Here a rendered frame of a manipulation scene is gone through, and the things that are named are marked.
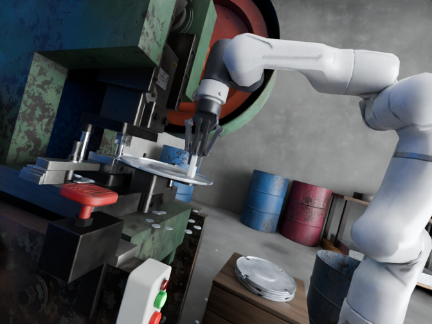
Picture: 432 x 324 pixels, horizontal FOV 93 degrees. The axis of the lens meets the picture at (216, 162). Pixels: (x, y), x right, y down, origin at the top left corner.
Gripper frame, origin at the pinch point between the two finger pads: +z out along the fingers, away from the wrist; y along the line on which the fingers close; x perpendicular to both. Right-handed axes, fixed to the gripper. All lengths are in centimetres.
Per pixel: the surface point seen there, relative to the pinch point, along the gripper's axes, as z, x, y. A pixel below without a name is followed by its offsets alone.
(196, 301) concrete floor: 82, 64, 3
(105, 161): 5.4, -7.1, -24.4
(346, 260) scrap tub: 36, 91, 87
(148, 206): 14.9, -4.1, -8.9
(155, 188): 9.2, -3.1, -8.8
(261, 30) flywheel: -66, 33, 4
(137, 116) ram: -10.1, -6.8, -18.4
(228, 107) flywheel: -29.1, 32.9, -1.7
